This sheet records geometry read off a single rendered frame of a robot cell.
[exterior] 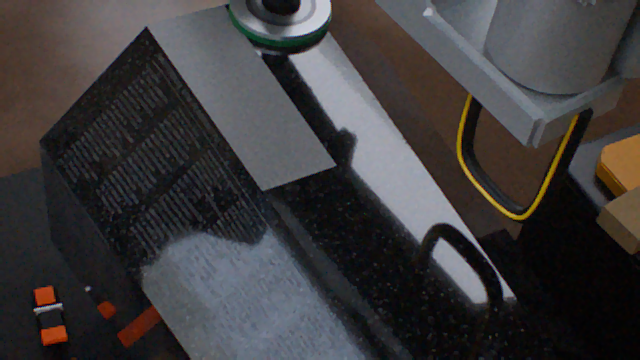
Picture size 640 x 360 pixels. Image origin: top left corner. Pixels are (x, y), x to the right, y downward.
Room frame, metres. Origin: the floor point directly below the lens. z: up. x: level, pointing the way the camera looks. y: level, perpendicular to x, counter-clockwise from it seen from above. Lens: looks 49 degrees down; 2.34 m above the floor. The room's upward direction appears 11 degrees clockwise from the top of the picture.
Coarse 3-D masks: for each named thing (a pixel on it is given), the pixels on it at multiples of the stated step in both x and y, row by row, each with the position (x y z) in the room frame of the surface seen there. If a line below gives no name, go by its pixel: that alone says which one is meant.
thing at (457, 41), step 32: (384, 0) 1.37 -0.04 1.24; (416, 0) 1.32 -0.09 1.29; (448, 0) 1.33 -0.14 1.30; (480, 0) 1.35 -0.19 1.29; (416, 32) 1.31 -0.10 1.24; (448, 32) 1.28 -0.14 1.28; (480, 32) 1.28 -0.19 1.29; (448, 64) 1.25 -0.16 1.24; (480, 64) 1.22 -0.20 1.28; (480, 96) 1.19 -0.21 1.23; (512, 96) 1.16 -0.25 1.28; (544, 96) 1.16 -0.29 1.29; (576, 96) 1.17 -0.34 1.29; (608, 96) 1.21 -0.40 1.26; (512, 128) 1.14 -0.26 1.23; (544, 128) 1.12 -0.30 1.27
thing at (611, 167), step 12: (612, 144) 1.61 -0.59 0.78; (624, 144) 1.62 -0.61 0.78; (636, 144) 1.63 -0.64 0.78; (600, 156) 1.58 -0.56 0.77; (612, 156) 1.58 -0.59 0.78; (624, 156) 1.58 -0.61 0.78; (636, 156) 1.59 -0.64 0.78; (600, 168) 1.55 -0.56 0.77; (612, 168) 1.54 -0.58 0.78; (624, 168) 1.55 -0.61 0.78; (636, 168) 1.55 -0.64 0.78; (612, 180) 1.52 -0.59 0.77; (624, 180) 1.51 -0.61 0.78; (636, 180) 1.52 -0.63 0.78; (612, 192) 1.51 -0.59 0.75; (624, 192) 1.49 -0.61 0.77
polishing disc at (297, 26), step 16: (240, 0) 1.71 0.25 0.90; (256, 0) 1.71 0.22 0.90; (304, 0) 1.74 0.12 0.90; (320, 0) 1.75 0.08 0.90; (240, 16) 1.66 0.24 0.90; (256, 16) 1.66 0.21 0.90; (272, 16) 1.67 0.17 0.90; (288, 16) 1.68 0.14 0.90; (304, 16) 1.69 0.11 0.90; (320, 16) 1.70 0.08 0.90; (256, 32) 1.62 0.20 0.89; (272, 32) 1.63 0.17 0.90; (288, 32) 1.63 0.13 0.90; (304, 32) 1.64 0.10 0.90
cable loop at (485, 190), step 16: (464, 112) 1.31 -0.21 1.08; (592, 112) 1.18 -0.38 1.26; (464, 128) 1.31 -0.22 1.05; (576, 128) 1.16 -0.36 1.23; (464, 144) 1.30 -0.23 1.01; (560, 144) 1.17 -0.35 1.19; (576, 144) 1.17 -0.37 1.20; (464, 160) 1.29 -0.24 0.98; (560, 160) 1.16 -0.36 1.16; (480, 176) 1.27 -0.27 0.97; (544, 176) 1.18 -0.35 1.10; (560, 176) 1.16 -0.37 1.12; (480, 192) 1.24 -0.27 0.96; (496, 192) 1.24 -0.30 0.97; (544, 192) 1.16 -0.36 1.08; (512, 208) 1.21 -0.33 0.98; (528, 208) 1.18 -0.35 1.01; (544, 208) 1.17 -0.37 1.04
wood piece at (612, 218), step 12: (636, 192) 1.44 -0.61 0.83; (612, 204) 1.39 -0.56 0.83; (624, 204) 1.40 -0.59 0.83; (636, 204) 1.41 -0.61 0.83; (600, 216) 1.38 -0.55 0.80; (612, 216) 1.37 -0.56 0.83; (624, 216) 1.37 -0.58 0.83; (636, 216) 1.38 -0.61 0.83; (612, 228) 1.36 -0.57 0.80; (624, 228) 1.34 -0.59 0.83; (636, 228) 1.34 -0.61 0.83; (624, 240) 1.33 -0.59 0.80; (636, 240) 1.32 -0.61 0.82
